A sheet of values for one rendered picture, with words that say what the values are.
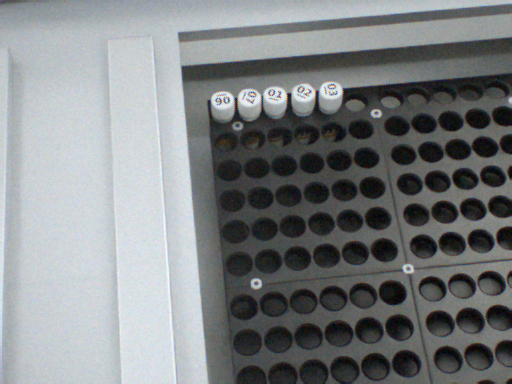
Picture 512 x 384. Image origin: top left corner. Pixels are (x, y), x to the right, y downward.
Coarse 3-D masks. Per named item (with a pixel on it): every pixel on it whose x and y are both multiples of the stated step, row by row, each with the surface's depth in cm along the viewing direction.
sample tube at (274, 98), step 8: (272, 88) 54; (280, 88) 54; (264, 96) 54; (272, 96) 54; (280, 96) 54; (264, 104) 54; (272, 104) 53; (280, 104) 53; (272, 112) 54; (280, 112) 54; (280, 136) 56; (272, 144) 57; (280, 144) 57
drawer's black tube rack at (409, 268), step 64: (256, 128) 54; (320, 128) 54; (384, 128) 54; (448, 128) 57; (256, 192) 52; (320, 192) 55; (384, 192) 52; (448, 192) 52; (256, 256) 50; (320, 256) 54; (384, 256) 53; (448, 256) 50; (256, 320) 48; (320, 320) 48; (384, 320) 48; (448, 320) 49
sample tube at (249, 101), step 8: (240, 96) 54; (248, 96) 54; (256, 96) 54; (240, 104) 53; (248, 104) 53; (256, 104) 53; (240, 112) 54; (248, 112) 54; (256, 112) 54; (248, 120) 54; (248, 144) 56; (256, 144) 57
